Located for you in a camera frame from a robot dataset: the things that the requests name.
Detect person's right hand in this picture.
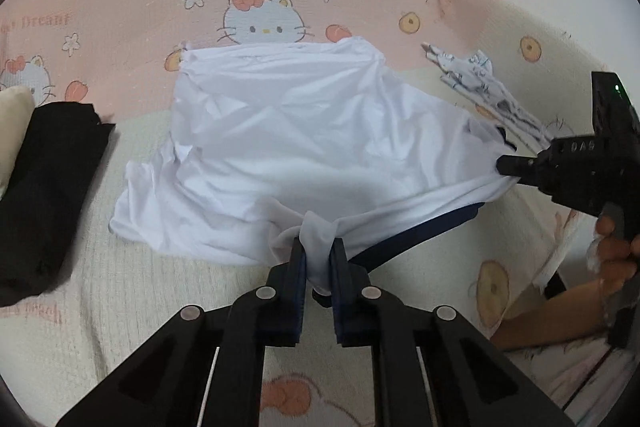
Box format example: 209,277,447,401
595,214,640,293

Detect black folded garment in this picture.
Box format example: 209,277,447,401
0,101,117,308

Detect person's bare leg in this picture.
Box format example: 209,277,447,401
492,279,613,352

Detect white tissue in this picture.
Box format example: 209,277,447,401
585,234,608,275

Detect white shirt with navy trim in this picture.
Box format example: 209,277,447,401
109,36,518,308

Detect pink and cream cartoon blanket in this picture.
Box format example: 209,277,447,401
0,0,601,427

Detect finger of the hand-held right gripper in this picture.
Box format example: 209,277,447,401
495,154,551,198

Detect small white printed cloth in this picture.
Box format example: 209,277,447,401
422,42,556,148

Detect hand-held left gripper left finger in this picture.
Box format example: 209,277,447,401
55,237,307,427

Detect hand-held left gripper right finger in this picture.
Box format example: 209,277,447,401
330,239,576,427

